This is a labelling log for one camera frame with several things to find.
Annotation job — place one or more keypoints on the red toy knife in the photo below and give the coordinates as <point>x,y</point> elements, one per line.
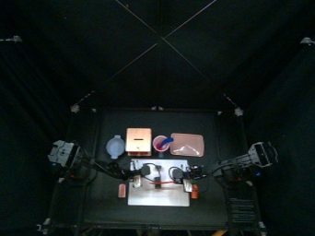
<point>164,182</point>

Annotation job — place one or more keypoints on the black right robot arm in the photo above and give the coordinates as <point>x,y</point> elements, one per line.
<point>262,153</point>

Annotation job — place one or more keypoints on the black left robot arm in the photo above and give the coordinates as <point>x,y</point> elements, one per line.
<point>62,152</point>

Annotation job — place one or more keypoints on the orange marker right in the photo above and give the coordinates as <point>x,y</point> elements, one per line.
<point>195,193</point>

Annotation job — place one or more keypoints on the salmon pink toy food piece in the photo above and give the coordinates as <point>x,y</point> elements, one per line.
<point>122,190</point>

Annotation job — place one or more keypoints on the white cutting board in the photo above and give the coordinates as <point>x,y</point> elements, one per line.
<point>164,198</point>

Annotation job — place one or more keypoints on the blue tape square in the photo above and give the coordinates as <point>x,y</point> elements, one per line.
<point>160,154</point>

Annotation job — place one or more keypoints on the pink plastic tray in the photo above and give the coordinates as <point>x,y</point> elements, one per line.
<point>186,143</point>

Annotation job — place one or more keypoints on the red plastic cup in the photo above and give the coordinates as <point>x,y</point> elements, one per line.
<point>158,148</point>

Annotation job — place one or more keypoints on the wooden box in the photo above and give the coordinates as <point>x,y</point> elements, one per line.
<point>138,138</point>

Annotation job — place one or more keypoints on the white label sticker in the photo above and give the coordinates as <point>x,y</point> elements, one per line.
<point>242,212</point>

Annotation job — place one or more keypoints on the yellow object under table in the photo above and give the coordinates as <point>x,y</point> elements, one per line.
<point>219,232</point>

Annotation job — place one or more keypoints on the grey corner fitting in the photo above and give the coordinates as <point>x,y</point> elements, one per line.
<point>239,111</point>
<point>75,108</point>

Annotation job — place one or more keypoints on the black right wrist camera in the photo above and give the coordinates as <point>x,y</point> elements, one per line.
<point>178,174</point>

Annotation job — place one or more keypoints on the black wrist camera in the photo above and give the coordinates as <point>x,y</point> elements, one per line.
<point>178,174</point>
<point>144,170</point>

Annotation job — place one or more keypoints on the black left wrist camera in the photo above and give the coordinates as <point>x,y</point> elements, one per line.
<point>144,170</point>

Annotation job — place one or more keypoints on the small grey frame bracket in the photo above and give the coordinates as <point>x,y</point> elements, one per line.
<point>156,108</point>

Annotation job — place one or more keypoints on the grey table leg bracket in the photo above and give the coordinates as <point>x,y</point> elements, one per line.
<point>262,228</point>
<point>43,226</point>

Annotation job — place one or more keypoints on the metal frame clip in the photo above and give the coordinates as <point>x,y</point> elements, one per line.
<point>16,39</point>
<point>307,40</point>

